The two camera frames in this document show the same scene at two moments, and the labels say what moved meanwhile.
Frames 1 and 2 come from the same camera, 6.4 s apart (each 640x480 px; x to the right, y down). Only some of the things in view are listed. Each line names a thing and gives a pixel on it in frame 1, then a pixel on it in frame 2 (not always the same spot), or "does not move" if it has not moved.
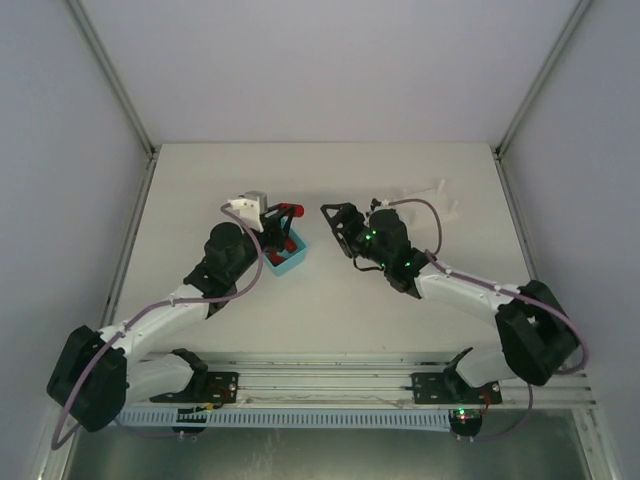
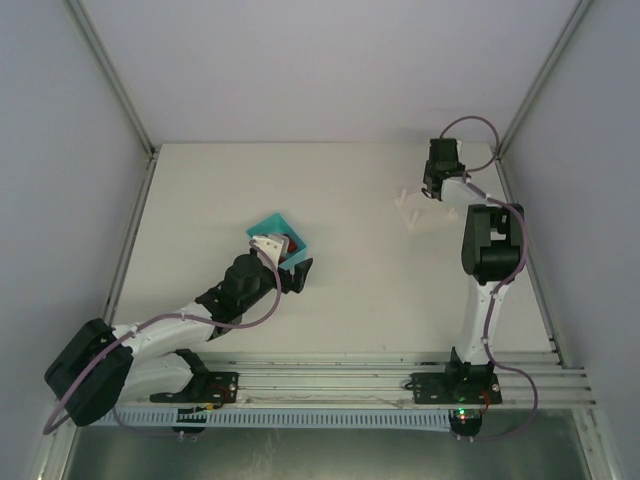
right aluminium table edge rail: [517, 218] does not move
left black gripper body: [273, 226] -> [291, 279]
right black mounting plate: [445, 388] does not move
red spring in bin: [290, 246] does not move
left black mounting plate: [222, 387] does not move
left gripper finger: [275, 212] -> [301, 271]
